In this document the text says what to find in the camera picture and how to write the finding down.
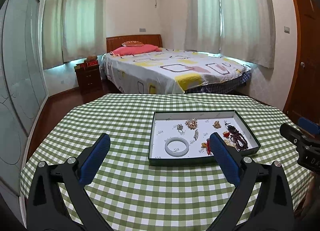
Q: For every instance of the small red bead ornament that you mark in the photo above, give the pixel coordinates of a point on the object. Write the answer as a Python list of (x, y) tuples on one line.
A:
[(226, 134)]

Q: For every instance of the green tray white lining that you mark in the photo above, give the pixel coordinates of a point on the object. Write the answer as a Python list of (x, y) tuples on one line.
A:
[(166, 125)]

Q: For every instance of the right white curtain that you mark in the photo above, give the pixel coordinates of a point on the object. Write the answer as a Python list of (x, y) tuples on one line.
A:
[(241, 29)]

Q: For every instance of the pale jade bangle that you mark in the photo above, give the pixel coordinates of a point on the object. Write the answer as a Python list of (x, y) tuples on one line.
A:
[(176, 147)]

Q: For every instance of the orange patterned pillow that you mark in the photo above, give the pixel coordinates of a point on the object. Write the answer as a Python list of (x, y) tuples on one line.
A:
[(132, 44)]

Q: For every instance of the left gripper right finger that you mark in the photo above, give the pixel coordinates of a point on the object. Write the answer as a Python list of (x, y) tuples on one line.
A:
[(273, 208)]

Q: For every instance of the white curtain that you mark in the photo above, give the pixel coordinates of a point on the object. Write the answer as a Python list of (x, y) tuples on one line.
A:
[(241, 29), (71, 30)]

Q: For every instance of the slim silver brooch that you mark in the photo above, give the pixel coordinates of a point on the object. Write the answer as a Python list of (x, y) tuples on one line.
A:
[(196, 135)]

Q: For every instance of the red knot gold charm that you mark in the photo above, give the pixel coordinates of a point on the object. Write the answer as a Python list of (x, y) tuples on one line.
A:
[(206, 146)]

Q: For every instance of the left white curtain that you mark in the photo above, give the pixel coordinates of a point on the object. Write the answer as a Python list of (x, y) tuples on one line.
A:
[(71, 30)]

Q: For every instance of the glass sliding wardrobe door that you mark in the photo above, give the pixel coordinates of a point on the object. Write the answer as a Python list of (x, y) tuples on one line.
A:
[(23, 89)]

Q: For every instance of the gold chain brooch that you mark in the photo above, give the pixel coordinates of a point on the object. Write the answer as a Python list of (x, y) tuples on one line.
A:
[(217, 124)]

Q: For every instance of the wall light switch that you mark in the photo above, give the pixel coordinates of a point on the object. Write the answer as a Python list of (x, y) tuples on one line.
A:
[(286, 29)]

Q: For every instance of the wooden headboard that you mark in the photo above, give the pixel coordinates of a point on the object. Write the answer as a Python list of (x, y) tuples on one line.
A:
[(112, 43)]

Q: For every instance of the pink pillow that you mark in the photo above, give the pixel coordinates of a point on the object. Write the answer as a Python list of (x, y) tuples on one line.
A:
[(134, 50)]

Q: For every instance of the dark wooden nightstand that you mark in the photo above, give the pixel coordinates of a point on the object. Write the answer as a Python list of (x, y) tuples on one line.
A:
[(88, 78)]

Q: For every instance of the green checkered tablecloth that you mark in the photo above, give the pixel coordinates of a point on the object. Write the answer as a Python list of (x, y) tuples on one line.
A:
[(133, 195)]

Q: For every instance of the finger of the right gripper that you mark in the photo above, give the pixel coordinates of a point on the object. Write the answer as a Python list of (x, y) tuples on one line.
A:
[(292, 135), (309, 126)]

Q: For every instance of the bed with patterned sheet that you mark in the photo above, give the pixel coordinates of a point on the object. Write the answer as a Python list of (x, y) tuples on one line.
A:
[(174, 72)]

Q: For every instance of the red box on nightstand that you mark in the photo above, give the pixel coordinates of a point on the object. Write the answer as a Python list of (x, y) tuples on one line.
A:
[(90, 61)]

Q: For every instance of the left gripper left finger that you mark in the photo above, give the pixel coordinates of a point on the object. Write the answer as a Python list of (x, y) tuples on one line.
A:
[(46, 209)]

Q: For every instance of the brown wooden door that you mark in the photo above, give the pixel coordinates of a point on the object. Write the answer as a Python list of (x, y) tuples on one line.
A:
[(303, 98)]

